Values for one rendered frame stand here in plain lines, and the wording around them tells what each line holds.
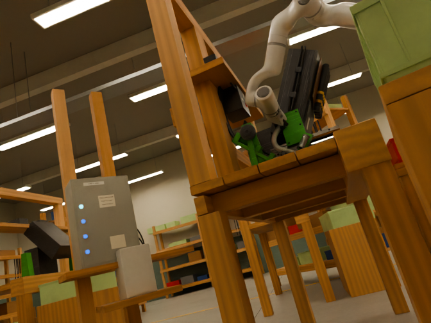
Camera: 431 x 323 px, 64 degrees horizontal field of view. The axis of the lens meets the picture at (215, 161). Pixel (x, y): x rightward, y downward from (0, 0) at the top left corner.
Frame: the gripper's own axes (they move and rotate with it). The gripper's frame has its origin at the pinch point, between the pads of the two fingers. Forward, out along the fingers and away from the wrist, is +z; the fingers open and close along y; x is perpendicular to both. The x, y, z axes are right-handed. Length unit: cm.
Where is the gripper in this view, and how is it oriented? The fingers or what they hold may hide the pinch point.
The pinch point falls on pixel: (279, 125)
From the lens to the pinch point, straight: 192.0
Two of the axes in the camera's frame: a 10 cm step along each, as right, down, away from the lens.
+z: 4.0, 4.2, 8.2
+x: -5.4, 8.3, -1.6
